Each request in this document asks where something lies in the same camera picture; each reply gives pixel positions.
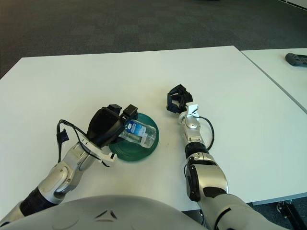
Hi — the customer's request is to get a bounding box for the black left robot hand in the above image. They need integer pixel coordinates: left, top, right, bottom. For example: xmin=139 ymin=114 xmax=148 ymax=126
xmin=86 ymin=103 xmax=139 ymax=147

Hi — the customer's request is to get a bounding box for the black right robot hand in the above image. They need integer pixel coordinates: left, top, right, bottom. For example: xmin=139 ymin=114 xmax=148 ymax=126
xmin=166 ymin=84 xmax=194 ymax=114

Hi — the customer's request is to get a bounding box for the clear plastic water bottle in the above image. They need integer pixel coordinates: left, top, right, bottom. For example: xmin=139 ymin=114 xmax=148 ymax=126
xmin=118 ymin=120 xmax=158 ymax=149

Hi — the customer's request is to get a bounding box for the green round plate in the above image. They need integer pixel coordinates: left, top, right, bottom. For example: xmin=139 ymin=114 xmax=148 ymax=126
xmin=106 ymin=112 xmax=160 ymax=163

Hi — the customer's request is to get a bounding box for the silver robot torso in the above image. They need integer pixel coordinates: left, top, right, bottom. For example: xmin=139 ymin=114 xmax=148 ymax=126
xmin=0 ymin=195 xmax=212 ymax=230

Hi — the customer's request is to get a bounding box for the white office table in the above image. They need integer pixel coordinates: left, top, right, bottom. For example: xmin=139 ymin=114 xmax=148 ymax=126
xmin=240 ymin=47 xmax=307 ymax=112

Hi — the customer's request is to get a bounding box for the grey handheld controller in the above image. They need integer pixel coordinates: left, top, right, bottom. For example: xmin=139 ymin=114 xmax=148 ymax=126
xmin=285 ymin=52 xmax=307 ymax=67

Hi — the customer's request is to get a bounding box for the black table leg with caster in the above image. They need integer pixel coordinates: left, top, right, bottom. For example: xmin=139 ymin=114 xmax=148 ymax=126
xmin=275 ymin=200 xmax=307 ymax=230

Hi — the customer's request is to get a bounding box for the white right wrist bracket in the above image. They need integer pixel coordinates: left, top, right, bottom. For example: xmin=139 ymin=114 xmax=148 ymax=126
xmin=186 ymin=102 xmax=200 ymax=119

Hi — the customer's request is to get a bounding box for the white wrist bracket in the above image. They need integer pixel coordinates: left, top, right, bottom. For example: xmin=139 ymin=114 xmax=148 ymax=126
xmin=186 ymin=102 xmax=200 ymax=119
xmin=79 ymin=136 xmax=118 ymax=165

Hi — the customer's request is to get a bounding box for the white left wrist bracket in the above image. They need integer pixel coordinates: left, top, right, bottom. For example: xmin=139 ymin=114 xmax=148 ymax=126
xmin=79 ymin=136 xmax=118 ymax=165

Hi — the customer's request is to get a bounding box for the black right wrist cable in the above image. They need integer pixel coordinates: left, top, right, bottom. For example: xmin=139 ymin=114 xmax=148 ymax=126
xmin=198 ymin=116 xmax=214 ymax=151

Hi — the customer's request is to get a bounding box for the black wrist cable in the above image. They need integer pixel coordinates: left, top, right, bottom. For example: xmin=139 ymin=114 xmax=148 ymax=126
xmin=198 ymin=116 xmax=214 ymax=151
xmin=56 ymin=119 xmax=111 ymax=168

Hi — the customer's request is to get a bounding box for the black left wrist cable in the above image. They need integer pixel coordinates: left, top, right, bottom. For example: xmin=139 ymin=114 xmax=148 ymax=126
xmin=56 ymin=119 xmax=111 ymax=168

